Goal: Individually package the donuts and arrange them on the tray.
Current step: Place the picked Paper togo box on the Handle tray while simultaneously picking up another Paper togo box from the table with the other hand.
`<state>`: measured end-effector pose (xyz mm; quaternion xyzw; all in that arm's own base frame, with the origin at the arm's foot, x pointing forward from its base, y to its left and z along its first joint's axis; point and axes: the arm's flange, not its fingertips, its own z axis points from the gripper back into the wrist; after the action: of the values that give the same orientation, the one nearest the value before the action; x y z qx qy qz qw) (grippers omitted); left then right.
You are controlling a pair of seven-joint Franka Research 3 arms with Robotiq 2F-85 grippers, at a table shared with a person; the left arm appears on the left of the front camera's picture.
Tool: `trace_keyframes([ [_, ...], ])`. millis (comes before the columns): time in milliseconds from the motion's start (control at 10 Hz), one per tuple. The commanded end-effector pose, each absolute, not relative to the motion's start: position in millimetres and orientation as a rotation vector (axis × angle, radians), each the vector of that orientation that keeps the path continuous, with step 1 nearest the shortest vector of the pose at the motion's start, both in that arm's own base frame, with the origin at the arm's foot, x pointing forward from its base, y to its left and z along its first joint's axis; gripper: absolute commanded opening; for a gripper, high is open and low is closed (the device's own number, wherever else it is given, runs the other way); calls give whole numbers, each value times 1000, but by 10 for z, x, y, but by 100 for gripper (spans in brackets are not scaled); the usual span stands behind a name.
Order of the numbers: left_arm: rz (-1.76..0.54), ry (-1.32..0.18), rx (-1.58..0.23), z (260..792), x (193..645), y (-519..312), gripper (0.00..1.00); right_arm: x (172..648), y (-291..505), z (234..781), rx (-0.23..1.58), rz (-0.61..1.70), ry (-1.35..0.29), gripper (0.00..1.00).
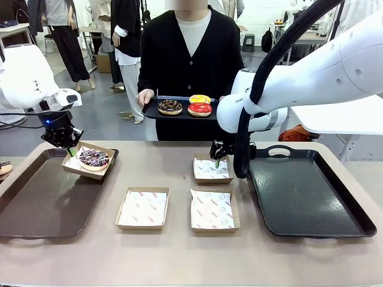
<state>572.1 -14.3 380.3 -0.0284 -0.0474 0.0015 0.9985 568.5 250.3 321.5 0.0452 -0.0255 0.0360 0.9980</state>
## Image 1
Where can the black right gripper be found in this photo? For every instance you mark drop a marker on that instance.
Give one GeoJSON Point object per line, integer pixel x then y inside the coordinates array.
{"type": "Point", "coordinates": [232, 151]}

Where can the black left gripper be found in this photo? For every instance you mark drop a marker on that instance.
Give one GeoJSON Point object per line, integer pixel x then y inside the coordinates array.
{"type": "Point", "coordinates": [55, 122]}

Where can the kraft cardboard box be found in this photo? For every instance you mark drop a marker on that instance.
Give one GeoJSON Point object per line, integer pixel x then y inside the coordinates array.
{"type": "Point", "coordinates": [80, 171]}
{"type": "Point", "coordinates": [214, 180]}
{"type": "Point", "coordinates": [140, 227]}
{"type": "Point", "coordinates": [215, 230]}

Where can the chocolate donut with white drizzle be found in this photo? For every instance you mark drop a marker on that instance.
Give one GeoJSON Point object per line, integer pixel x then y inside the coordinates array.
{"type": "Point", "coordinates": [100, 163]}

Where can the red glazed donut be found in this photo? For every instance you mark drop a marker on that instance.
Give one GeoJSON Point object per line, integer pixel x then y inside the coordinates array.
{"type": "Point", "coordinates": [194, 110]}

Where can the dark navy hand-held tray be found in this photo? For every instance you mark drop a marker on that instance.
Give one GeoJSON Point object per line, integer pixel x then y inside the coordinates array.
{"type": "Point", "coordinates": [185, 115]}

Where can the yellow glazed donut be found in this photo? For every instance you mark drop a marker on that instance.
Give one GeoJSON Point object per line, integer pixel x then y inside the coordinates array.
{"type": "Point", "coordinates": [194, 98]}

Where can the chocolate donut with sprinkles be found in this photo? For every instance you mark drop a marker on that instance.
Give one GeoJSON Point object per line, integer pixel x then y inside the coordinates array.
{"type": "Point", "coordinates": [163, 109]}

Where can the person's right forearm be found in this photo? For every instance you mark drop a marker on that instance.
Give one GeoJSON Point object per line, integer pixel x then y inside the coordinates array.
{"type": "Point", "coordinates": [146, 77]}

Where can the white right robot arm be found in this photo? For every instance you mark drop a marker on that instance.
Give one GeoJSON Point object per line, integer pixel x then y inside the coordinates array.
{"type": "Point", "coordinates": [314, 74]}

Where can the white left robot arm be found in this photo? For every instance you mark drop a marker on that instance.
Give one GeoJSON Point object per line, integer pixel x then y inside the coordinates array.
{"type": "Point", "coordinates": [24, 80]}

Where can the brown plastic serving tray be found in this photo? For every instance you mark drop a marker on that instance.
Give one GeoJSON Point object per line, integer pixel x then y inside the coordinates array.
{"type": "Point", "coordinates": [45, 203]}

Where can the black plastic serving tray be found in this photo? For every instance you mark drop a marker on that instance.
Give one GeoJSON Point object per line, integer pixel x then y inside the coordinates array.
{"type": "Point", "coordinates": [299, 197]}

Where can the person's left hand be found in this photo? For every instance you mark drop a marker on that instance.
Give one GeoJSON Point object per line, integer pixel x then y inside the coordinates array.
{"type": "Point", "coordinates": [223, 98]}

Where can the person's right hand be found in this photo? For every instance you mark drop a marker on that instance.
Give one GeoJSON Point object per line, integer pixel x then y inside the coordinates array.
{"type": "Point", "coordinates": [146, 95]}

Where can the orange bag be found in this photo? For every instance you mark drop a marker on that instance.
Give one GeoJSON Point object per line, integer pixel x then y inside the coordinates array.
{"type": "Point", "coordinates": [294, 133]}

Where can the cardboard carton on floor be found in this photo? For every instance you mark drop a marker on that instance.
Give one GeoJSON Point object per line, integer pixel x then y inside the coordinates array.
{"type": "Point", "coordinates": [103, 62]}

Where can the mannequin in grey top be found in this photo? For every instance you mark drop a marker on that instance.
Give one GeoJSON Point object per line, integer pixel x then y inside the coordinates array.
{"type": "Point", "coordinates": [68, 51]}

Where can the person in black cardigan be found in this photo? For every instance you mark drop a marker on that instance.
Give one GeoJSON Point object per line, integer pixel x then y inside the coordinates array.
{"type": "Point", "coordinates": [167, 59]}

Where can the grey plastic stool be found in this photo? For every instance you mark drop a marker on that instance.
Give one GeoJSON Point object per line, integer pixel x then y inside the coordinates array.
{"type": "Point", "coordinates": [248, 42]}

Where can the black backpack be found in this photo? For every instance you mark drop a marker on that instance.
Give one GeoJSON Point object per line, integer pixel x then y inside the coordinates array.
{"type": "Point", "coordinates": [267, 42]}

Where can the white background work table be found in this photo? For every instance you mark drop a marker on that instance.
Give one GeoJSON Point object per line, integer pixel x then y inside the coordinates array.
{"type": "Point", "coordinates": [12, 30]}

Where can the mannequin in black jacket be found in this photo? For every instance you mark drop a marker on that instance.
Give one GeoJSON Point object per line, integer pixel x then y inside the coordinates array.
{"type": "Point", "coordinates": [128, 36]}

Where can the large white side table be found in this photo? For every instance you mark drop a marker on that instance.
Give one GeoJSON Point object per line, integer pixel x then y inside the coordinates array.
{"type": "Point", "coordinates": [344, 119]}

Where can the mannequin in beige clothes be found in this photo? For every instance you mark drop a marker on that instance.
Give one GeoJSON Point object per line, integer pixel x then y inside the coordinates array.
{"type": "Point", "coordinates": [103, 18]}

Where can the white hanging garment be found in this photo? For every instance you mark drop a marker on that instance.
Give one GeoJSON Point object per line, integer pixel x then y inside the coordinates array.
{"type": "Point", "coordinates": [359, 12]}

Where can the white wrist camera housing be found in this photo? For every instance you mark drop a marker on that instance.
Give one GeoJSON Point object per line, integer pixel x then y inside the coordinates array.
{"type": "Point", "coordinates": [70, 98]}

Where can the grey metal frame table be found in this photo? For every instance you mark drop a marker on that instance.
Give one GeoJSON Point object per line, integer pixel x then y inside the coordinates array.
{"type": "Point", "coordinates": [308, 37]}

